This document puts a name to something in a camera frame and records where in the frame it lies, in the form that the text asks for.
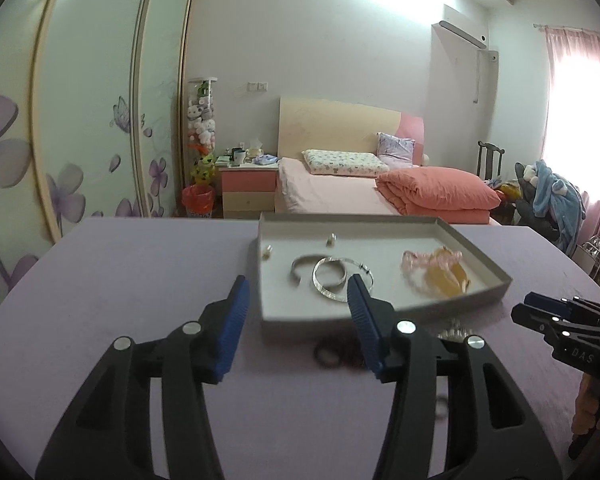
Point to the pink curtain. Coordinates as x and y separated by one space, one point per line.
580 135

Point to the beige and pink headboard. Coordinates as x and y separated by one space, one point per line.
340 125

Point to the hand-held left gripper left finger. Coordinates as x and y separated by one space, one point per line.
232 325

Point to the coral folded quilt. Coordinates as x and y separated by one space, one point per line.
437 192

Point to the light purple pillow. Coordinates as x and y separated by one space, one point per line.
395 149

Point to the tissue box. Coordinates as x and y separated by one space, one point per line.
255 151

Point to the white wall socket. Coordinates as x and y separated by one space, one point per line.
257 86

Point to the pink nightstand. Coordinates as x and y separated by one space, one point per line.
247 187

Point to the clear tube of plush toys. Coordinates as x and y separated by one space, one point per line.
202 125

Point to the blue plush garment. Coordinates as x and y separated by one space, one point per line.
555 200

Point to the person's right hand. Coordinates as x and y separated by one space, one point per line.
586 405

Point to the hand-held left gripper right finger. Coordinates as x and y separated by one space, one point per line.
365 325

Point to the dark wooden chair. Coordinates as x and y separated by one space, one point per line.
490 160

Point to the pink bed mattress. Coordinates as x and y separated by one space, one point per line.
325 192

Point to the flower print sliding wardrobe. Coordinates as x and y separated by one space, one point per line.
80 110

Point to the white air conditioner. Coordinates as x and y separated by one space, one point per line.
462 32

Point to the floral white pillow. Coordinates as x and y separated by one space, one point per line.
342 162

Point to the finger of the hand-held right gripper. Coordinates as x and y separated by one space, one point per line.
555 302
535 320

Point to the bin with red bag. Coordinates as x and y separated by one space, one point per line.
197 200

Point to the wide silver bangle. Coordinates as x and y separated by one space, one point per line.
330 296

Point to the grey cardboard tray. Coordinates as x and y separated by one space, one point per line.
380 295

